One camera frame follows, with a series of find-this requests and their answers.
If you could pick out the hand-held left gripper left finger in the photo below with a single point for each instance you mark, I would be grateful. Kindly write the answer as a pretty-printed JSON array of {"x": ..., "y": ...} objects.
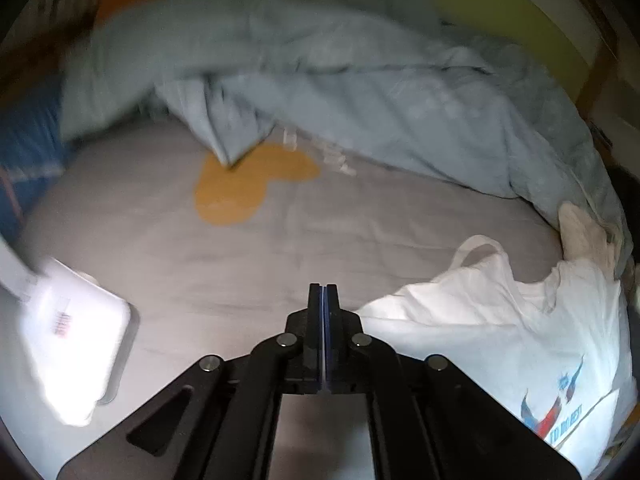
[{"x": 315, "y": 320}]

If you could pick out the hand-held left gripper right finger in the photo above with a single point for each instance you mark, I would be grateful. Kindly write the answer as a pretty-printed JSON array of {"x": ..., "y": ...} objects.
[{"x": 332, "y": 320}]

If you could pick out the white printed t-shirt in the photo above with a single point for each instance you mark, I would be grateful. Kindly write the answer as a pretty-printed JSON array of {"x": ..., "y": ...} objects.
[{"x": 475, "y": 335}]

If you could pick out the grey heart print bed sheet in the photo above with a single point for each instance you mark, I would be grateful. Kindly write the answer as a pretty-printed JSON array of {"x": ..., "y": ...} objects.
[{"x": 250, "y": 260}]

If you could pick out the grey-blue duvet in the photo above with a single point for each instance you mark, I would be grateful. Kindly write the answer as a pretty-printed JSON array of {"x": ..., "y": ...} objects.
[{"x": 350, "y": 85}]

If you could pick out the white desk lamp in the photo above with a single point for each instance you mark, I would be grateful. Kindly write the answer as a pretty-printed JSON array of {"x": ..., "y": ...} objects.
[{"x": 75, "y": 340}]

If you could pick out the beige garment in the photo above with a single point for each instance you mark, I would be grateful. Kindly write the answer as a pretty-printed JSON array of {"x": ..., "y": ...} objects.
[{"x": 582, "y": 240}]

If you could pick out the blue pillow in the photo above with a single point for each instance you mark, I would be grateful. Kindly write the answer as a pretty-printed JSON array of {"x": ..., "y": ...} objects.
[{"x": 30, "y": 160}]

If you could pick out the plaid curtain cloth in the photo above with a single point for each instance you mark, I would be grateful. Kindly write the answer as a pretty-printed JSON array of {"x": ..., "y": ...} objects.
[{"x": 65, "y": 5}]

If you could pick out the wooden bed frame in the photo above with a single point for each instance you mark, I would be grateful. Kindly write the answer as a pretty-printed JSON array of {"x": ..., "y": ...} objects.
[{"x": 600, "y": 75}]

